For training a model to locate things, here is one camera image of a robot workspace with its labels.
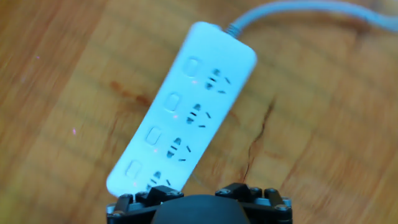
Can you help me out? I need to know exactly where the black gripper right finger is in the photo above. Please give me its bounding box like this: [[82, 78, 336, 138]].
[[214, 182, 294, 224]]

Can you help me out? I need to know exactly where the light grey power strip cord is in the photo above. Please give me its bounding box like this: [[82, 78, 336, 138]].
[[225, 0, 398, 40]]

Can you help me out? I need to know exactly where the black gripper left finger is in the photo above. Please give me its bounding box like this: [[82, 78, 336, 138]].
[[106, 185, 185, 224]]

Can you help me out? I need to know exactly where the white four-socket power strip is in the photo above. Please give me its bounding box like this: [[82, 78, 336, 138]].
[[106, 21, 258, 198]]

